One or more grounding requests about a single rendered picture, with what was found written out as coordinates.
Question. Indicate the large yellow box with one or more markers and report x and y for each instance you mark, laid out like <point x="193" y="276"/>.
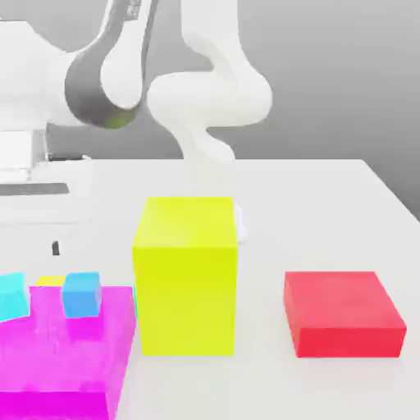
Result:
<point x="185" y="288"/>

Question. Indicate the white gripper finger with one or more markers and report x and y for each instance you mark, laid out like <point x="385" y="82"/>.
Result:
<point x="55" y="248"/>

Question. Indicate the large red box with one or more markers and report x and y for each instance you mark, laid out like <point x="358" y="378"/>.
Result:
<point x="341" y="305"/>

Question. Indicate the large magenta box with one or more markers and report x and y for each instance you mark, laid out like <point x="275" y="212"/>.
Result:
<point x="65" y="367"/>

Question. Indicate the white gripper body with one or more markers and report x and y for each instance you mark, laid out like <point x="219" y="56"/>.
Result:
<point x="49" y="206"/>

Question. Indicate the small cyan cube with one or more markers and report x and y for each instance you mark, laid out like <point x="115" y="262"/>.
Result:
<point x="13" y="295"/>

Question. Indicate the small blue cube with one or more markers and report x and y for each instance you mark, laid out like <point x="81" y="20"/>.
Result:
<point x="81" y="295"/>

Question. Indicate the small yellow cube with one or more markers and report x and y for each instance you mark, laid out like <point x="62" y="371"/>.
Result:
<point x="51" y="281"/>

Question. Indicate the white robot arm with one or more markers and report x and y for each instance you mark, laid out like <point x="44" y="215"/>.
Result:
<point x="210" y="98"/>

